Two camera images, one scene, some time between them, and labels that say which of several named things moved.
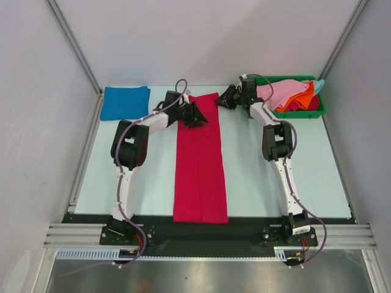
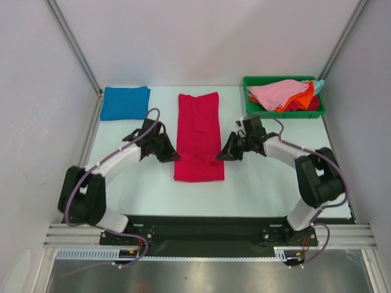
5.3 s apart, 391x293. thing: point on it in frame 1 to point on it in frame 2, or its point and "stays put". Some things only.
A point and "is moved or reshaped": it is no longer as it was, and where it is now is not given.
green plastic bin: [315, 113] stays put
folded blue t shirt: [125, 103] stays put
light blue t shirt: [317, 84] stays put
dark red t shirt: [314, 105] stays put
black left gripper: [196, 115] to [170, 154]
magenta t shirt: [200, 193] is moved or reshaped
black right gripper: [233, 97] to [237, 145]
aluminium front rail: [88, 235] stays put
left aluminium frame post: [66, 27] stays put
